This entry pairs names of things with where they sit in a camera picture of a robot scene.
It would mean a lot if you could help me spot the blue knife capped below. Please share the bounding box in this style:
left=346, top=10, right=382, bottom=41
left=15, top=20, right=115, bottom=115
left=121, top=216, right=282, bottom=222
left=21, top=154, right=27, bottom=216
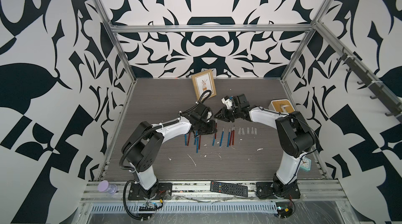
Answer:
left=219, top=127, right=225, bottom=147
left=227, top=129, right=232, bottom=147
left=194, top=131, right=200, bottom=153

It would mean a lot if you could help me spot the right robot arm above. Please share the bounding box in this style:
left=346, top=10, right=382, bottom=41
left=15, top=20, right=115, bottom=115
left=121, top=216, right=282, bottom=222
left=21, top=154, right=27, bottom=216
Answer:
left=214, top=94, right=319, bottom=199

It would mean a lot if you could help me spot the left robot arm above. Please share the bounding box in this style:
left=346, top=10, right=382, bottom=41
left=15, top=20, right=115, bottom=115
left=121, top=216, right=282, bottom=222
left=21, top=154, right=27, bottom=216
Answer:
left=119, top=102, right=217, bottom=191

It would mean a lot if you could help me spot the white box with wooden lid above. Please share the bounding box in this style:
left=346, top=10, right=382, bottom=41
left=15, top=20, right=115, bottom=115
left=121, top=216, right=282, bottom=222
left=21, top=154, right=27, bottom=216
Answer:
left=269, top=99, right=295, bottom=113

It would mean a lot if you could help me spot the black remote control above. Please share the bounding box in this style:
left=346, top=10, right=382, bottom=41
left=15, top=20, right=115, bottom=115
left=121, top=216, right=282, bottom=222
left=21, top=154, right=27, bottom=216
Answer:
left=210, top=181, right=248, bottom=197

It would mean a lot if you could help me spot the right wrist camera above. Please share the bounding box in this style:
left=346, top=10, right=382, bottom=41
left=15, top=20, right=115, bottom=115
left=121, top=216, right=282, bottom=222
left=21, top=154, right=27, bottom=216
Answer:
left=222, top=96, right=233, bottom=110

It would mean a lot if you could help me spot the wooden picture frame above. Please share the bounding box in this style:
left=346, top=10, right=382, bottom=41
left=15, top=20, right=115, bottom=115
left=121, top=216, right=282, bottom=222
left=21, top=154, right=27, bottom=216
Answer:
left=191, top=70, right=217, bottom=99

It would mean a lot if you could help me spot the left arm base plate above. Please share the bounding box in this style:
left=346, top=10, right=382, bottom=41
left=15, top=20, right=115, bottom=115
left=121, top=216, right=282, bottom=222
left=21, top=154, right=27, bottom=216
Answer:
left=128, top=182, right=173, bottom=201

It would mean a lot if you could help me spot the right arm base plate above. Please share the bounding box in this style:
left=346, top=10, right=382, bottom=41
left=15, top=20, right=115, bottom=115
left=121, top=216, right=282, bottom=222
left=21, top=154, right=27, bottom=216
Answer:
left=255, top=182, right=301, bottom=200

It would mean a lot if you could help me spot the white cable duct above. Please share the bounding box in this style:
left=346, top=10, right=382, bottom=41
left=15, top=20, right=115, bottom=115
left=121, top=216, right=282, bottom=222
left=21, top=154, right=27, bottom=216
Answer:
left=91, top=202, right=277, bottom=214

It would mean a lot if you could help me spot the black wall hook rail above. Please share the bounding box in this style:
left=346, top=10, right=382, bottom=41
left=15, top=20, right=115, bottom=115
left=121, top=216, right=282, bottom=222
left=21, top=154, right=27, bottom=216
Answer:
left=337, top=47, right=402, bottom=124

